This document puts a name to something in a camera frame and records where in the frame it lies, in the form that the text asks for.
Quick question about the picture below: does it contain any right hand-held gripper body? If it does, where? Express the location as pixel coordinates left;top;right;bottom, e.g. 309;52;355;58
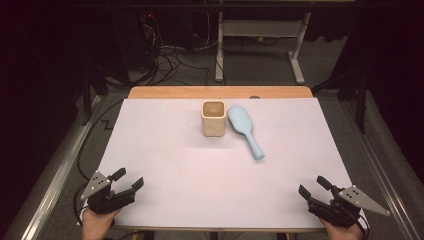
307;185;391;229

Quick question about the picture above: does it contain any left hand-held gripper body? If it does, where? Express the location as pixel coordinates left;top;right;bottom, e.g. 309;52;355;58
80;170;136;215

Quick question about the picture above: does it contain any beige square cup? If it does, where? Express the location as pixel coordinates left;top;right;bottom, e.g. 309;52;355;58
200;100;228;138

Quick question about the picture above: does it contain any light blue hairbrush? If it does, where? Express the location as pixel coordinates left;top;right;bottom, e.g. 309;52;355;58
227;105;266;161

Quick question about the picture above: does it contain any person's right hand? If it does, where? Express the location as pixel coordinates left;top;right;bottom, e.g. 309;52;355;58
319;199;366;240

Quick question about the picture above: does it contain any person's left hand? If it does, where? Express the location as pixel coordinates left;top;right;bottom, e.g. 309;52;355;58
81;189;122;240

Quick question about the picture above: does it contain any white table cover sheet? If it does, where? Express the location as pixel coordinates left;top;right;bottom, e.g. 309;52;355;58
96;97;371;231

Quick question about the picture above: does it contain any black metal stand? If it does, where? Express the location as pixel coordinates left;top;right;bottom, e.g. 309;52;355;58
311;64;368;135
80;62;112;127

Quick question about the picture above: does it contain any wooden table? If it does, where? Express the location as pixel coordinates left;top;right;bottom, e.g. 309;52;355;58
113;85;326;234

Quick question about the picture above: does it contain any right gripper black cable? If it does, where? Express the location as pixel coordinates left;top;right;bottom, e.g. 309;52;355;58
357;214;371;240

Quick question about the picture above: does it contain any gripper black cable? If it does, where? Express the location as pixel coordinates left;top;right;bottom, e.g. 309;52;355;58
72;99;125;228
357;214;371;240

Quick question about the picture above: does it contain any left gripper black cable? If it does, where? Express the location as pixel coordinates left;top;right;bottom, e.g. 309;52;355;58
72;99;125;228

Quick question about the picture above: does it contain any aluminium floor rail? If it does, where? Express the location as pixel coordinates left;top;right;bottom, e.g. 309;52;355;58
339;99;424;240
2;94;105;240

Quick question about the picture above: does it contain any bundle of floor cables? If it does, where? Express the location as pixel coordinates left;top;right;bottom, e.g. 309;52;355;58
138;12;222;87

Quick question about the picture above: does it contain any white metal desk frame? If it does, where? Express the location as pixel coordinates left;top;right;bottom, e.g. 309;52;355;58
214;11;313;86

